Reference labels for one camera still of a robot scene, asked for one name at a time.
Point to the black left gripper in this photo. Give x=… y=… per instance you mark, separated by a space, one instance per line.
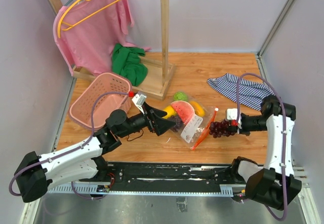
x=160 y=126

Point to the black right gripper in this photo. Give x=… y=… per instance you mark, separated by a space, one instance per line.
x=242 y=130

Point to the fake watermelon slice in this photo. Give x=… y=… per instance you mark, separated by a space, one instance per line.
x=184 y=110

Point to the red fake grape bunch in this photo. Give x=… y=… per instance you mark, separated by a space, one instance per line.
x=221 y=129

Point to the clear zip top bag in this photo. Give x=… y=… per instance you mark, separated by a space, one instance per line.
x=197 y=129

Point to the orange yellow fake mango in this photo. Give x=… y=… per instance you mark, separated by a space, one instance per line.
x=199 y=111

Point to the yellow fake lemon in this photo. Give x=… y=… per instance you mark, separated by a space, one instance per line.
x=170 y=112

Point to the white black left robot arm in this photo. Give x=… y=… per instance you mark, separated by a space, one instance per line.
x=36 y=174

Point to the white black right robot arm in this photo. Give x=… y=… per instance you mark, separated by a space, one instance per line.
x=274 y=185

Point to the dark purple fake grapes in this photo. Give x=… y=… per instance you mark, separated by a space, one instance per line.
x=179 y=123

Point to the green fake round fruit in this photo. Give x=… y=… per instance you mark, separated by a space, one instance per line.
x=180 y=96

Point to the blue white striped cloth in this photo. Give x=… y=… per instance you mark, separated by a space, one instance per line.
x=251 y=94

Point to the wooden clothes rack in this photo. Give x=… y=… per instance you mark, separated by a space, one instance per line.
x=160 y=73

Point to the green cloth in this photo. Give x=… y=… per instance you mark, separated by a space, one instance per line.
x=126 y=62

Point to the pink plastic basket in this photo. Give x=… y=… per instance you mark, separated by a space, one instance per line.
x=100 y=99

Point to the pink shirt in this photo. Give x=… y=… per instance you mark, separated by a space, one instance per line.
x=91 y=46

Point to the yellow clothes hanger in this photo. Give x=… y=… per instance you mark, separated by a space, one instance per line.
x=98 y=12

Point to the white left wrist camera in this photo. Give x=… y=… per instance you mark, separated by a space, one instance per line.
x=139 y=99

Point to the aluminium frame post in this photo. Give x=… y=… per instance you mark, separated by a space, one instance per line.
x=281 y=17

